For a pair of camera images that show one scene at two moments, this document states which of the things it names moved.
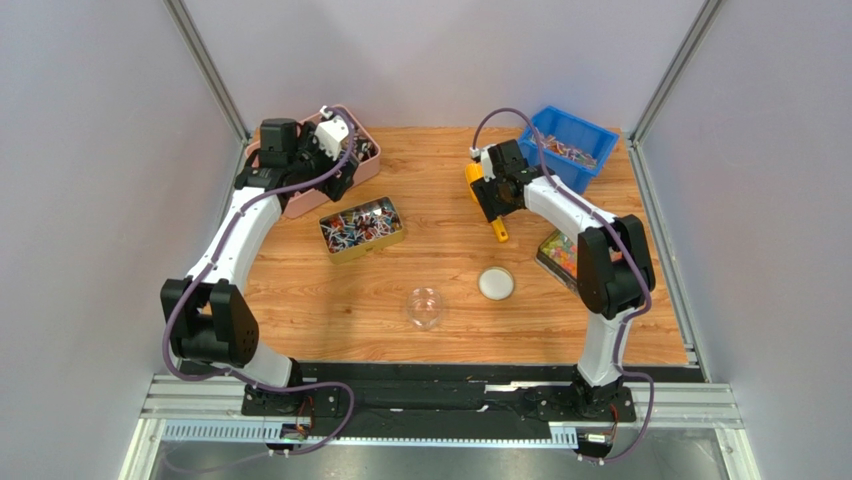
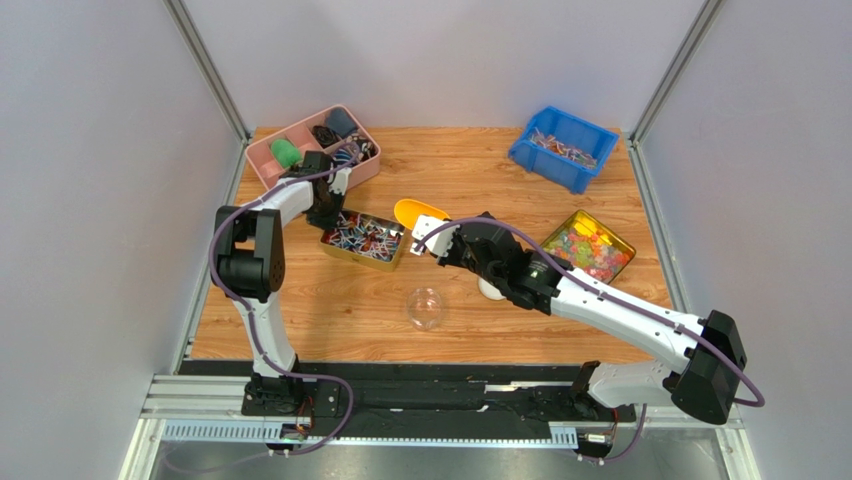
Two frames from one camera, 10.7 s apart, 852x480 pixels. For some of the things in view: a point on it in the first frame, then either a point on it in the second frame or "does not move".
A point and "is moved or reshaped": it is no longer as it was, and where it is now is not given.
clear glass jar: x=424 y=307 does not move
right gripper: x=495 y=197 -> x=456 y=248
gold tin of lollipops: x=361 y=229 is moved or reshaped
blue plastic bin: x=574 y=147 does not move
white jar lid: x=496 y=283 does not move
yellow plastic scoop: x=474 y=172 -> x=409 y=211
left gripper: x=336 y=188 -> x=327 y=223
